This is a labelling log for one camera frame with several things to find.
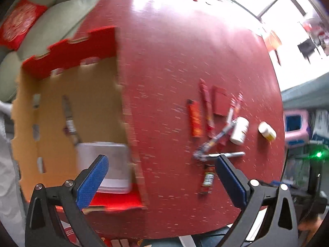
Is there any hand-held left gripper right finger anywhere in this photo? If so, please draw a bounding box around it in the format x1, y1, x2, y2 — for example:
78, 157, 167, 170
214, 154, 300, 247

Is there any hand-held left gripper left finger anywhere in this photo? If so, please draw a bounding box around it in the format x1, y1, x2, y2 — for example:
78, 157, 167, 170
25, 154, 110, 247

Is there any red sachet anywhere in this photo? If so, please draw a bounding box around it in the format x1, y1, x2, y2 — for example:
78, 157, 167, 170
199, 163, 216, 195

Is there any silver pen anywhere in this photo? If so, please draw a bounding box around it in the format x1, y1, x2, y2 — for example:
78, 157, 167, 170
202, 151, 246, 160

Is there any white plastic container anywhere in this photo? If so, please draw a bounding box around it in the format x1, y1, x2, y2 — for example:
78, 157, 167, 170
76, 141, 133, 194

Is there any white bottle yellow label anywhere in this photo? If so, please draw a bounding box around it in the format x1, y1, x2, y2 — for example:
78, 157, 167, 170
258, 121, 277, 142

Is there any red pen white barrel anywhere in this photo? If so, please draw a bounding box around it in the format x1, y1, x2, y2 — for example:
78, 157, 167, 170
223, 100, 238, 134

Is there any dark pen with label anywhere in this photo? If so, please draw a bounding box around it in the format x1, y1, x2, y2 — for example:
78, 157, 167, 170
62, 95, 83, 147

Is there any red cardboard box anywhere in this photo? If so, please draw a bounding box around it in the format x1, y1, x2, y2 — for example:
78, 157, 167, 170
12, 26, 149, 211

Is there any pink red pen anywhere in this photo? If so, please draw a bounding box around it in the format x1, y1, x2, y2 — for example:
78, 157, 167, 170
199, 78, 215, 138

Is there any small dark red box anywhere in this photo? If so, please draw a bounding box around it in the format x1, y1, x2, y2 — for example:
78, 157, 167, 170
212, 86, 229, 116

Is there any white cloth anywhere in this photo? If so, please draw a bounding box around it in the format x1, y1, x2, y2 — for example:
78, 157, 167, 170
0, 100, 26, 245

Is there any orange stool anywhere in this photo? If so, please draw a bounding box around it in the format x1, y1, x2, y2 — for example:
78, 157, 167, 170
263, 29, 283, 66

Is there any green sofa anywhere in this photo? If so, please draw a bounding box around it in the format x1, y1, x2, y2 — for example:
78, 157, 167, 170
0, 0, 114, 103

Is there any red patterned cushion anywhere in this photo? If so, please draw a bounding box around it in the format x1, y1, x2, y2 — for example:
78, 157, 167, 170
0, 0, 48, 51

